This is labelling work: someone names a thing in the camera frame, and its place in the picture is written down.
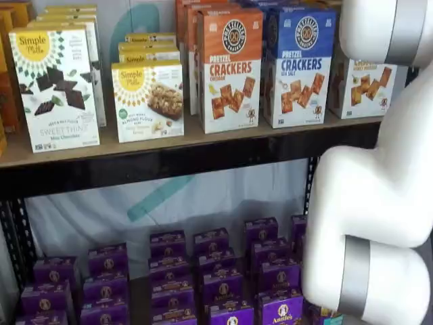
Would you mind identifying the purple Annie's snack box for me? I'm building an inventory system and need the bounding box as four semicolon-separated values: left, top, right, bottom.
83;276;129;305
259;263;302;295
193;228;231;253
151;280;196;309
291;215;308;255
258;293;304;325
250;238;291;267
197;249;237;277
150;231;187;258
152;306;198;325
208;300;255;325
87;244;129;277
202;273;244;304
244;217;279;243
15;310;68;325
148;255;191;284
20;283;72;314
80;303;130;325
32;257;78;287

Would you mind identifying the Simple Mills almond bars box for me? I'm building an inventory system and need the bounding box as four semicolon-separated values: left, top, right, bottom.
111;60;185;144
124;32;177;47
118;42;182;65

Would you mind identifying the orange white pretzel crackers box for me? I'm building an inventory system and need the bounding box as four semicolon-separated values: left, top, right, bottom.
175;0;217;82
197;7;264;135
187;2;237;116

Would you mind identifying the blue white pretzel crackers box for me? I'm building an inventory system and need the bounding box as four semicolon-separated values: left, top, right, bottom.
236;0;341;12
263;6;338;129

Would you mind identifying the Simple Mills sweet thins box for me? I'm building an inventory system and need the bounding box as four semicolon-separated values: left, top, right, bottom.
35;12;99;24
26;18;108;128
45;3;97;14
8;25;101;154

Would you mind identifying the yellow white pretzel crackers box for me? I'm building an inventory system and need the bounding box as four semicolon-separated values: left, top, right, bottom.
327;50;398;120

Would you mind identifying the purple Annie's box teal accent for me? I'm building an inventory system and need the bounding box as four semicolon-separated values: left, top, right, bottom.
306;303;343;325

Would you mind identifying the orange brown snack box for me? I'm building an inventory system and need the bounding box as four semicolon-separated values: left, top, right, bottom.
0;69;20;135
0;114;8;157
0;1;35;74

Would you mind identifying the white backdrop cloth teal print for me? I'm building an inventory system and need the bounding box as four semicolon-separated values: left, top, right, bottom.
25;0;342;282

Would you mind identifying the black metal shelving rack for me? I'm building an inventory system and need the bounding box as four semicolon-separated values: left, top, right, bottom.
0;64;420;299

